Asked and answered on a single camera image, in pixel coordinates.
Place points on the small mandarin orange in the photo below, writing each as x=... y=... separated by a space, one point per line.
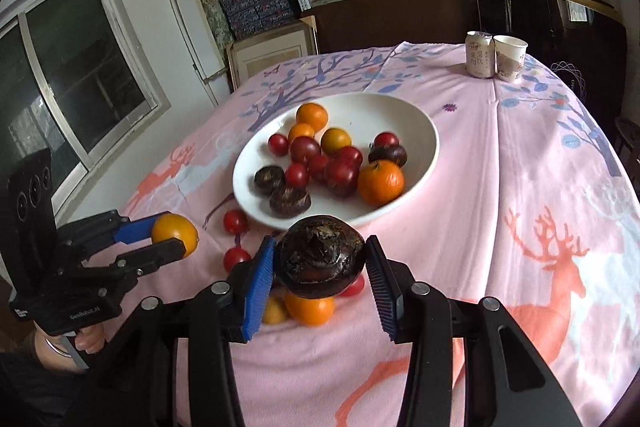
x=311 y=116

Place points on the white drink can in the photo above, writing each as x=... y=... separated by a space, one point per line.
x=479 y=54

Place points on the orange cherry tomato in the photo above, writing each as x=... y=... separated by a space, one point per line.
x=310 y=311
x=172 y=232
x=300 y=132

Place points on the dark wooden cabinet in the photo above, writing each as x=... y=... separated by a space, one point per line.
x=390 y=22

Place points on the sliding glass window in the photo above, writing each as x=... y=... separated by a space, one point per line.
x=75 y=72

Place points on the yellow cherry tomato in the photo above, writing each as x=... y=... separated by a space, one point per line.
x=274 y=312
x=335 y=140

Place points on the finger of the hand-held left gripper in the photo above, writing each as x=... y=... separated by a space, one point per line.
x=135 y=229
x=150 y=257

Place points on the person's left hand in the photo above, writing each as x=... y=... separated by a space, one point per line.
x=92 y=339

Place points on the dark wooden slat chair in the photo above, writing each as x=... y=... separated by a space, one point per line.
x=629 y=142

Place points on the pile of red cherry tomatoes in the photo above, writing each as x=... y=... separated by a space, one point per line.
x=235 y=222

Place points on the dark brown water chestnut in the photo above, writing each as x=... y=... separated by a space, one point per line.
x=269 y=179
x=320 y=257
x=290 y=201
x=387 y=154

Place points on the printed paper cup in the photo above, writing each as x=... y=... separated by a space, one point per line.
x=510 y=57

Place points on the stack of blue patterned boxes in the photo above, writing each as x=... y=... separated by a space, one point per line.
x=260 y=9

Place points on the white leaning board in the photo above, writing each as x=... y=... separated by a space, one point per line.
x=192 y=37

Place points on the wooden picture frame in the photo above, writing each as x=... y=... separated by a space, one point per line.
x=270 y=57

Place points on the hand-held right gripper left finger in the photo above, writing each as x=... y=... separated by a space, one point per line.
x=257 y=292

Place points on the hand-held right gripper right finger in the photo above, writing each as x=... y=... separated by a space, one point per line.
x=382 y=294

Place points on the pink deer print tablecloth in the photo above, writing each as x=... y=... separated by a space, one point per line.
x=475 y=207

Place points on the black panel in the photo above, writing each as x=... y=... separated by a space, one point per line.
x=545 y=22

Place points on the person's left forearm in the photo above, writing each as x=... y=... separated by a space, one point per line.
x=30 y=387

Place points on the white plate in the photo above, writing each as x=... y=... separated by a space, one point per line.
x=420 y=142

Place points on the green marbled board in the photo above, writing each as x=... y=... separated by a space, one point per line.
x=210 y=2

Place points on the large mandarin orange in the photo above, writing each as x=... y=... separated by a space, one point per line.
x=381 y=182

